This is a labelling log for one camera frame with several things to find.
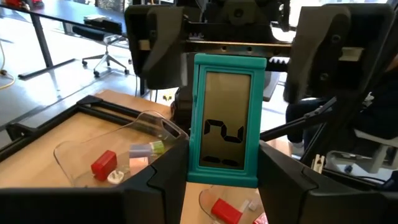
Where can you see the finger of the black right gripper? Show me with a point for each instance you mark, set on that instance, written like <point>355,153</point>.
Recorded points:
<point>326,62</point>
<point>155,46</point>

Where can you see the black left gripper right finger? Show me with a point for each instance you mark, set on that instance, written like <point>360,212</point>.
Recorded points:
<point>295,199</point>

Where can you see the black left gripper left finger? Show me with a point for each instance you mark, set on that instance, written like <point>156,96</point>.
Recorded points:
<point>149,202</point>

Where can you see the pink charger cube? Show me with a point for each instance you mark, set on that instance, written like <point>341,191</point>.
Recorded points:
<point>138,165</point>

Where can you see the white plug adapter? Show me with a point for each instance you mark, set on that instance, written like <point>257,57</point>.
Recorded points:
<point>115,177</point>

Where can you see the purple charger cube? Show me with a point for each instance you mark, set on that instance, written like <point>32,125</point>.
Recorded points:
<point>140,150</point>

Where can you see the green charger cube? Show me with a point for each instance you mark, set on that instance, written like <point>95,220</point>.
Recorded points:
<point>158,147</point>

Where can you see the red charger block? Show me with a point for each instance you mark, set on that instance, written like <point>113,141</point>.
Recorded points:
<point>104,165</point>
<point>225,213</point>

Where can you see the teal digital timer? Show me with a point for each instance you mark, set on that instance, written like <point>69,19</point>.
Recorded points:
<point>225,93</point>

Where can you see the office chair with silver base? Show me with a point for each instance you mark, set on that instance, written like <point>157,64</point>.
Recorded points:
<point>107,59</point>

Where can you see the black items on desk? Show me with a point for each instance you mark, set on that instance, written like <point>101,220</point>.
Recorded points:
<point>102,25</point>

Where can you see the black office desk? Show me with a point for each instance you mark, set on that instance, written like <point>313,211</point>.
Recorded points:
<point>68,12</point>

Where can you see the white charger block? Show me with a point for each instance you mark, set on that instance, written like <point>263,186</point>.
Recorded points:
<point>252,205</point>

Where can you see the clear plastic bin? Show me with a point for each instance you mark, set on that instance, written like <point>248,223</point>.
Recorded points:
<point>205,202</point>
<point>81,146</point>

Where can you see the black gantry strut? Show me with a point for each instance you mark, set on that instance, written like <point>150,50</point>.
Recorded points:
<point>337,118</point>

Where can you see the thin black gantry brace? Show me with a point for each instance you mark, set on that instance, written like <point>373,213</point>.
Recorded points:
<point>298,119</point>

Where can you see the person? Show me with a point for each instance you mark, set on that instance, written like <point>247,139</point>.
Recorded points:
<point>379,109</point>

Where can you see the white chair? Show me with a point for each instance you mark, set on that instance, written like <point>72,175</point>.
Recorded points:
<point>376,138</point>

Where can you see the black aluminium table frame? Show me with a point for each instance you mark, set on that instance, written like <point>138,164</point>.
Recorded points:
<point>90,100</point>

